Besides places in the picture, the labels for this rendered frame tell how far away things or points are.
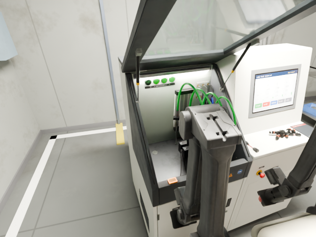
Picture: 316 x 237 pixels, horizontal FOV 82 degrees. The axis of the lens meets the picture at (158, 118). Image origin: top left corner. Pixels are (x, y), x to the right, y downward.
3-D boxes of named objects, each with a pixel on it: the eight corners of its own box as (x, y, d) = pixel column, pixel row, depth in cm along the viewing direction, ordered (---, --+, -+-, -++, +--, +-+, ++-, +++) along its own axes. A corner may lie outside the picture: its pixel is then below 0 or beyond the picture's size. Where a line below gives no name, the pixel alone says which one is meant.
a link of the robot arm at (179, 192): (181, 220, 60) (205, 214, 62) (172, 184, 67) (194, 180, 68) (175, 223, 70) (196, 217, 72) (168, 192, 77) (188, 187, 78)
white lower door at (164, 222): (158, 258, 146) (157, 207, 111) (157, 256, 148) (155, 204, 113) (226, 231, 164) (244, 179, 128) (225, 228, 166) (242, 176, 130)
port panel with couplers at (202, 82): (193, 115, 152) (198, 79, 136) (192, 114, 155) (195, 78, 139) (207, 113, 156) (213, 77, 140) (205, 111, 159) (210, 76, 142)
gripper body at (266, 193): (256, 191, 87) (264, 187, 80) (274, 187, 88) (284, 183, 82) (263, 206, 83) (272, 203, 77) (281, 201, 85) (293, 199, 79)
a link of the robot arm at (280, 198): (286, 199, 73) (297, 196, 74) (276, 181, 76) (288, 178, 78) (275, 201, 78) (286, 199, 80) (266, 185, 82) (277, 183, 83)
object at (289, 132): (278, 142, 132) (280, 136, 129) (266, 134, 140) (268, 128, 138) (301, 136, 138) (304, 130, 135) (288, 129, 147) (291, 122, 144)
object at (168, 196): (159, 205, 112) (159, 188, 103) (156, 199, 115) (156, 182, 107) (242, 178, 128) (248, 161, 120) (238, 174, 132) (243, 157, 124)
